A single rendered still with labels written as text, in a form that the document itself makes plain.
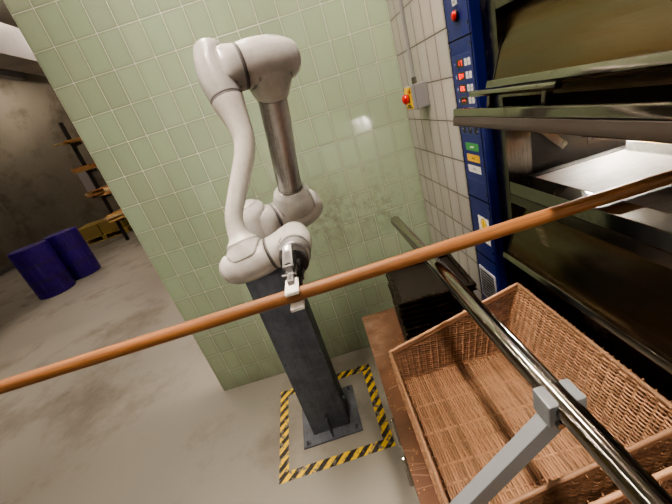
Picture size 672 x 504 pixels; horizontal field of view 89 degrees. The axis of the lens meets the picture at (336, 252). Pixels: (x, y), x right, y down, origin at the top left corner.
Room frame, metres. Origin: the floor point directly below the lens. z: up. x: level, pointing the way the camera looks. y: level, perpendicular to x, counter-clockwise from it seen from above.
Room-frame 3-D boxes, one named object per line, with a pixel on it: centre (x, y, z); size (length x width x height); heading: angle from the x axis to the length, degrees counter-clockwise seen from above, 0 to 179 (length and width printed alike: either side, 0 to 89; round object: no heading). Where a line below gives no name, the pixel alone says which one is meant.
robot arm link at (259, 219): (1.42, 0.30, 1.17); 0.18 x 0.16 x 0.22; 110
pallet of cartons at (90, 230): (9.58, 5.78, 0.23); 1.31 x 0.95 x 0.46; 91
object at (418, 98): (1.57, -0.54, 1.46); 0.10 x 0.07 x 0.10; 179
